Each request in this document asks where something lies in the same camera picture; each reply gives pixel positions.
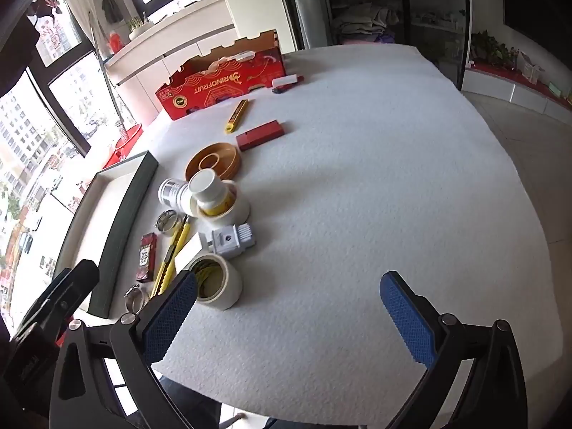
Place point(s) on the pile of clothes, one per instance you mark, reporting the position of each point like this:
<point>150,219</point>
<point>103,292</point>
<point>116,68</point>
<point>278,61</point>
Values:
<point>362,20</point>

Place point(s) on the masking tape roll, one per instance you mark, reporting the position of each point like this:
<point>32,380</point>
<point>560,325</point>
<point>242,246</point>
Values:
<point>228,286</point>

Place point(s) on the potted plant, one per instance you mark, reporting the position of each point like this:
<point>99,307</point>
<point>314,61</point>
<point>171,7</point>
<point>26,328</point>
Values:
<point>491,49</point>

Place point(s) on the red cardboard box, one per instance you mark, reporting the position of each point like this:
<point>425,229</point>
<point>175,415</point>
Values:
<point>214,89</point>

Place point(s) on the white kitchen cabinet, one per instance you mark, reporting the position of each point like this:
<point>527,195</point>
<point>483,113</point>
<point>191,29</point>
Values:
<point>147,62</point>

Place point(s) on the small red packet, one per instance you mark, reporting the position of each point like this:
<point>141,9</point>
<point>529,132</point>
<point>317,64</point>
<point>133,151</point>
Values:
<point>146,257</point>

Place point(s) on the dark wall screen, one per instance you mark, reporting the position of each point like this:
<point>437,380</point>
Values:
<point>545,4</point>

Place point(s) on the dark green tray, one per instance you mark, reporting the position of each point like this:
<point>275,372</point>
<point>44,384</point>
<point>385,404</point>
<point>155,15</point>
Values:
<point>120,232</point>

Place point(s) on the grey power adapter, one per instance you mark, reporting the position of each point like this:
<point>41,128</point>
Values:
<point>225,241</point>

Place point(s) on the red bucket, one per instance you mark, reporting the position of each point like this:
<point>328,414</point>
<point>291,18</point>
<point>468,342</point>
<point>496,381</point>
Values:
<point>127,136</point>

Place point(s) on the red bottle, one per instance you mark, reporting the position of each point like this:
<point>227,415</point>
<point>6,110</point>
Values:
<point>115,42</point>

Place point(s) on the red rectangular box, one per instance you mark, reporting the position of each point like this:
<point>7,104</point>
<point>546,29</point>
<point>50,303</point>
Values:
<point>261,136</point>

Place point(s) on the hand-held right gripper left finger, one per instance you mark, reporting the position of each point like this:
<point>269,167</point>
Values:
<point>172,317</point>

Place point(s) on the clear plastic box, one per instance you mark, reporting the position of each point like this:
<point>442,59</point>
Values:
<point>531,69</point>

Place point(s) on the white planter dish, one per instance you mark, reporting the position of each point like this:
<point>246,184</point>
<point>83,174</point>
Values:
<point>140,31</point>

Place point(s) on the white flat box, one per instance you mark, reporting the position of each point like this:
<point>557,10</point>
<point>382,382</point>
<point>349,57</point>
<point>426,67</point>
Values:
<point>190,252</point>

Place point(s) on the white bottle yellow label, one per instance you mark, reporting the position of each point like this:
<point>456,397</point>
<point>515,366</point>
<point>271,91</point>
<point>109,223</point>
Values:
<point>203,185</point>

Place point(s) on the red marker pen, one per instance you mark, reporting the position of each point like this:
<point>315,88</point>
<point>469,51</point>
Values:
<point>278,90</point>

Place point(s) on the brown tape roll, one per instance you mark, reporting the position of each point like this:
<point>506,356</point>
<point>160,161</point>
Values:
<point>225,163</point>

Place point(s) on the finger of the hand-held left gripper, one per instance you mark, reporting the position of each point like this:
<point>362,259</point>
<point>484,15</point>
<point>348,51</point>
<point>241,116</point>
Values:
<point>67,288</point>

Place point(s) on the large yellow utility knife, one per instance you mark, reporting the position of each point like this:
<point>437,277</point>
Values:
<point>172,254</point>

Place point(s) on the glass door cabinet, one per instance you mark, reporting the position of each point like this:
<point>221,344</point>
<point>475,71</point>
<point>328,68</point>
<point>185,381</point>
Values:
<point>429,18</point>

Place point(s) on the white eraser block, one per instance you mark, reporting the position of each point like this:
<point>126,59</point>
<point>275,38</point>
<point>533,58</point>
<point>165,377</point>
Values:
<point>286,81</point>

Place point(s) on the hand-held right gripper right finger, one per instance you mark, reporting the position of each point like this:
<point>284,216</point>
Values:
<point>406,321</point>

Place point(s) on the small yellow utility knife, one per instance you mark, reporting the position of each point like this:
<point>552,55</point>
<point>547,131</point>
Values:
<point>237,115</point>

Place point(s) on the red-topped low shelf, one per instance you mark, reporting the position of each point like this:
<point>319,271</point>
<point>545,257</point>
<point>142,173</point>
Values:
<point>514,89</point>

